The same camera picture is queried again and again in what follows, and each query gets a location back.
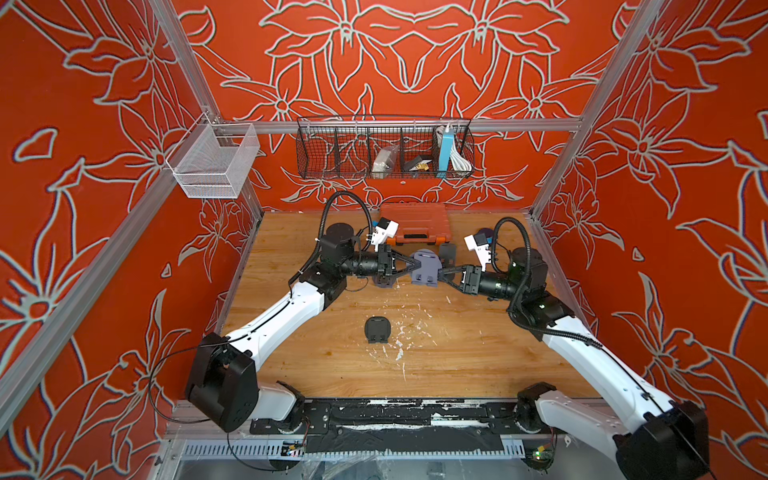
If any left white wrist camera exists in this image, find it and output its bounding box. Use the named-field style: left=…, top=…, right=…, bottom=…
left=370, top=217, right=399, bottom=252

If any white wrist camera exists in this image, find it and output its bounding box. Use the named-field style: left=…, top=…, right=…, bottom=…
left=464, top=233, right=492, bottom=271
left=370, top=217, right=399, bottom=252

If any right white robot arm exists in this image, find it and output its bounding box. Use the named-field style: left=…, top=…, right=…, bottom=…
left=437, top=217, right=711, bottom=479

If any purple-grey phone stand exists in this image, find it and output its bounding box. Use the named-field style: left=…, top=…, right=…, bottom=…
left=373, top=275, right=397, bottom=289

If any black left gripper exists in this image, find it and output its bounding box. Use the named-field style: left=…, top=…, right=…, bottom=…
left=338, top=249, right=421, bottom=283

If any light blue box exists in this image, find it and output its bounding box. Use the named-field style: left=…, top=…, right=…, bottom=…
left=437, top=130, right=454, bottom=178

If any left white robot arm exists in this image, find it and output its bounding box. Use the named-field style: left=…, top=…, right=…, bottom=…
left=185, top=216, right=420, bottom=433

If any orange plastic tool case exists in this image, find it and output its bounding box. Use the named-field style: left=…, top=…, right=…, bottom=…
left=380, top=203, right=453, bottom=246

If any small black box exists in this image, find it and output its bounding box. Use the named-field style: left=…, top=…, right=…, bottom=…
left=403, top=155, right=432, bottom=174

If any dark grey phone stand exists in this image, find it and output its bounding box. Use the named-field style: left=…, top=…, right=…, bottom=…
left=438, top=243, right=457, bottom=268

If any white wire wall basket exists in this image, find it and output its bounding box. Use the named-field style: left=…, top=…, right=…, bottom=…
left=168, top=123, right=261, bottom=199

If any black phone stand front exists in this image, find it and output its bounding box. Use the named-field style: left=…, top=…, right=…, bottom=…
left=364, top=316, right=392, bottom=344

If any black wire wall basket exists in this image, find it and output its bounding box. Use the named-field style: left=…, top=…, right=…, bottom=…
left=295, top=115, right=476, bottom=180

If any purple phone stand front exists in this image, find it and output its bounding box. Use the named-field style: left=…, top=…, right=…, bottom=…
left=411, top=249, right=442, bottom=288

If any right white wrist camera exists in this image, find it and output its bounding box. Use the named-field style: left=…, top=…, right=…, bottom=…
left=464, top=233, right=492, bottom=271

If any dark round disc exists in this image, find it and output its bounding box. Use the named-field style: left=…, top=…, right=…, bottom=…
left=474, top=228, right=494, bottom=245

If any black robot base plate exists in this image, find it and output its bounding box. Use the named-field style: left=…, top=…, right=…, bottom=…
left=248, top=398, right=557, bottom=454

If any white cable bundle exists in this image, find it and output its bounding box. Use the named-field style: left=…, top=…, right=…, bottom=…
left=449, top=134, right=472, bottom=177

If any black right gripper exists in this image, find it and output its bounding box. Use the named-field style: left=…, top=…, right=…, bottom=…
left=437, top=268, right=527, bottom=307

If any silver foil packet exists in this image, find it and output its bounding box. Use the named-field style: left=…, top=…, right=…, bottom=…
left=371, top=145, right=399, bottom=179

